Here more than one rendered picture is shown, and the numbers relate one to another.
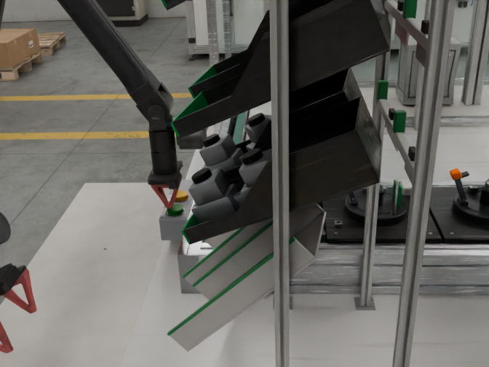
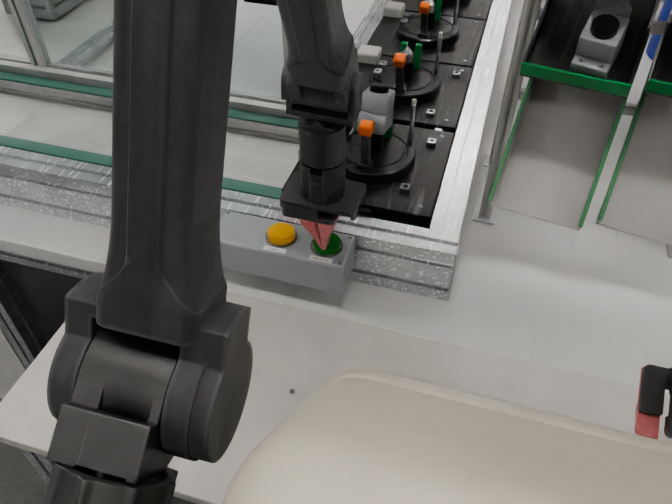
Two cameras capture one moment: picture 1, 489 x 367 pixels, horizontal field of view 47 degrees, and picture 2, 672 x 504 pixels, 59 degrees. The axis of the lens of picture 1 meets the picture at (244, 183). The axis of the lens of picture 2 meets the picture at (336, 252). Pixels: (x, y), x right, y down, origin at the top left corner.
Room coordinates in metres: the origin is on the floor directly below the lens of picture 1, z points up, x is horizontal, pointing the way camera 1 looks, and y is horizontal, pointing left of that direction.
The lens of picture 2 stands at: (1.03, 0.78, 1.56)
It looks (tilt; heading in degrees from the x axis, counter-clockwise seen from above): 44 degrees down; 282
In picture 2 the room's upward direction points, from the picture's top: straight up
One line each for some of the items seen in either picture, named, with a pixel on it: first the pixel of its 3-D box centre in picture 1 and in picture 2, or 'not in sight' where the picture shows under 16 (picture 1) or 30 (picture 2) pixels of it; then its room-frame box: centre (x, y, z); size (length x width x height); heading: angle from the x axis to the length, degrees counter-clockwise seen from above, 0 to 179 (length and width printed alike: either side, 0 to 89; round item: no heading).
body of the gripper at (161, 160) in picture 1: (164, 162); (323, 179); (1.17, 0.18, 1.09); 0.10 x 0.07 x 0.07; 176
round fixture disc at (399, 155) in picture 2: not in sight; (373, 154); (1.14, -0.05, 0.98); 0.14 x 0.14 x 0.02
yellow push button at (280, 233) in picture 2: (180, 197); (281, 235); (1.24, 0.16, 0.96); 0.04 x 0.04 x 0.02
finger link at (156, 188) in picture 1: (168, 188); (315, 220); (1.18, 0.18, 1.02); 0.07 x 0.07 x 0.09; 86
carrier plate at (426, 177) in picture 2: not in sight; (372, 163); (1.14, -0.05, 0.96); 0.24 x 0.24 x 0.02; 86
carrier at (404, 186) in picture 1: (377, 194); (406, 66); (1.12, -0.30, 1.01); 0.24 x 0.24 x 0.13; 86
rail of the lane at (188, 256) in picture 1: (214, 180); (189, 210); (1.42, 0.08, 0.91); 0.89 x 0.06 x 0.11; 176
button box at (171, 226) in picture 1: (181, 207); (282, 250); (1.24, 0.16, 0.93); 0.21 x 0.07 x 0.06; 176
